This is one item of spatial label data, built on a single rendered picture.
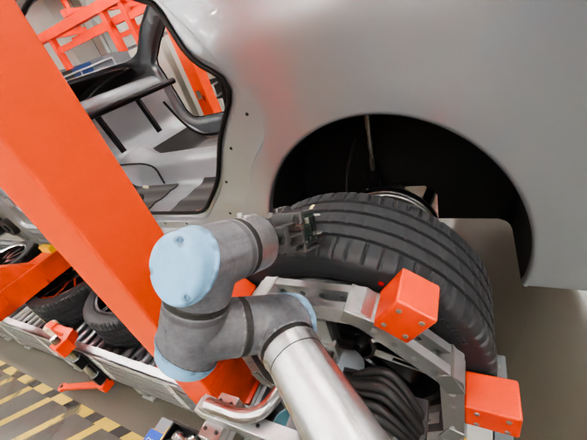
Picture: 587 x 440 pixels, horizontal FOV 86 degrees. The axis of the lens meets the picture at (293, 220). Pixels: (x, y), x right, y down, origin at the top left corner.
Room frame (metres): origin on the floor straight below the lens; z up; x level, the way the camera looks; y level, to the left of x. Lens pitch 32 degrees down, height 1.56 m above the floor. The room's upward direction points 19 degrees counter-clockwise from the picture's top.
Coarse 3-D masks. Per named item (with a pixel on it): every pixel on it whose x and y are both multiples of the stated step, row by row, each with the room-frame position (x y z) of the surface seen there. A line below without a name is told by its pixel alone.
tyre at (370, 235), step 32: (352, 192) 0.66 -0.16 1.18; (320, 224) 0.57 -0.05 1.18; (352, 224) 0.54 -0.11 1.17; (384, 224) 0.52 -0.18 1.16; (416, 224) 0.52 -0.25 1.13; (288, 256) 0.52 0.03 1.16; (320, 256) 0.48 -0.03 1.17; (352, 256) 0.45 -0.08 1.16; (384, 256) 0.44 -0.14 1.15; (416, 256) 0.44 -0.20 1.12; (448, 256) 0.46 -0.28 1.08; (256, 288) 0.60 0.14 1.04; (448, 288) 0.38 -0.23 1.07; (480, 288) 0.42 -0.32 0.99; (448, 320) 0.36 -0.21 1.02; (480, 320) 0.35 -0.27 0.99; (480, 352) 0.33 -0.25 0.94
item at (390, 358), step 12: (300, 276) 0.52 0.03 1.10; (312, 276) 0.51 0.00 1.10; (336, 324) 0.52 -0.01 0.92; (348, 324) 0.50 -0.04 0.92; (348, 336) 0.55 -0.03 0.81; (360, 336) 0.53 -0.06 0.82; (360, 348) 0.52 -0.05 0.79; (372, 348) 0.47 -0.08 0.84; (384, 348) 0.46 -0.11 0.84; (372, 360) 0.48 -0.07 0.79; (384, 360) 0.57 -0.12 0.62; (396, 360) 0.44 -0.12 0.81; (396, 372) 0.46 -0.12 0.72; (408, 372) 0.49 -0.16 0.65; (420, 372) 0.47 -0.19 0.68; (408, 384) 0.44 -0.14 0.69; (420, 384) 0.43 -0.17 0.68; (432, 384) 0.40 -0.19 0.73; (420, 396) 0.40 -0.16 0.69; (432, 396) 0.38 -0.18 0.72
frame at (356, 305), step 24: (264, 288) 0.50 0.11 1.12; (288, 288) 0.49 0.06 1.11; (312, 288) 0.46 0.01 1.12; (336, 288) 0.43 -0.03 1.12; (360, 288) 0.41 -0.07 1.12; (336, 312) 0.39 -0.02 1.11; (360, 312) 0.36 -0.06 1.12; (384, 336) 0.34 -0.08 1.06; (432, 336) 0.34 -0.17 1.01; (408, 360) 0.32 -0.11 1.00; (432, 360) 0.30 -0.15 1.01; (456, 360) 0.31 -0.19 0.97; (264, 384) 0.56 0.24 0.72; (456, 384) 0.28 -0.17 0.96; (432, 408) 0.35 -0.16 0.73; (456, 408) 0.28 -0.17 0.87; (432, 432) 0.31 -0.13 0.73; (456, 432) 0.28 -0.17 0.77
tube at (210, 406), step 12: (204, 396) 0.39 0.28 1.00; (276, 396) 0.34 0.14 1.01; (204, 408) 0.36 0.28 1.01; (216, 408) 0.35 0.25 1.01; (228, 408) 0.34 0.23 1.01; (240, 408) 0.34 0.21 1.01; (252, 408) 0.33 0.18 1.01; (264, 408) 0.32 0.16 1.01; (228, 420) 0.33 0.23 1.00; (240, 420) 0.32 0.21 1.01; (252, 420) 0.31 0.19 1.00
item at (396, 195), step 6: (372, 192) 0.90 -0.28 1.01; (378, 192) 0.89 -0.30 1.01; (384, 192) 0.88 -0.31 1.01; (390, 192) 0.87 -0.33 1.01; (396, 192) 0.86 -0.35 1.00; (396, 198) 0.84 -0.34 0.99; (402, 198) 0.83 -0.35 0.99; (408, 198) 0.84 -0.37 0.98; (414, 198) 0.83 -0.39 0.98; (414, 204) 0.81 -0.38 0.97; (420, 204) 0.82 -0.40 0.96; (426, 210) 0.81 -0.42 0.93
